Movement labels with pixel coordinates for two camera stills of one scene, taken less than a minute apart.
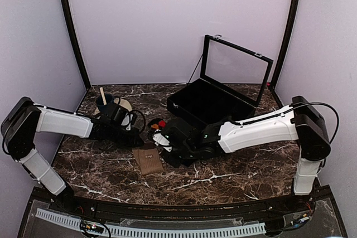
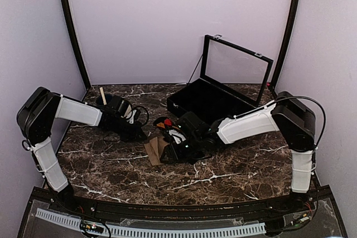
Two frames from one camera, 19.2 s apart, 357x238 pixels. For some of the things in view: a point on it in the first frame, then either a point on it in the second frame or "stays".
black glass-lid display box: [230, 87] stays
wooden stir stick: [103, 96] stays
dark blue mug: [109, 100] stays
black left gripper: [133, 142] → [134, 135]
